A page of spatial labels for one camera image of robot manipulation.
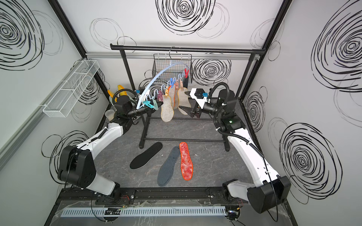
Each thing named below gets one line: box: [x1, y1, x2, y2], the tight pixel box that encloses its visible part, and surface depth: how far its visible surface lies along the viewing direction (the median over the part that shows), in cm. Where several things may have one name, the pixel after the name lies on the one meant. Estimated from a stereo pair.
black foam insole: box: [129, 141, 164, 170], surface depth 90 cm
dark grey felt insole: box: [157, 145, 181, 187], surface depth 84 cm
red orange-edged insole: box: [179, 141, 194, 181], surface depth 86 cm
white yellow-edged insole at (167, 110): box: [160, 95, 174, 122], surface depth 81 cm
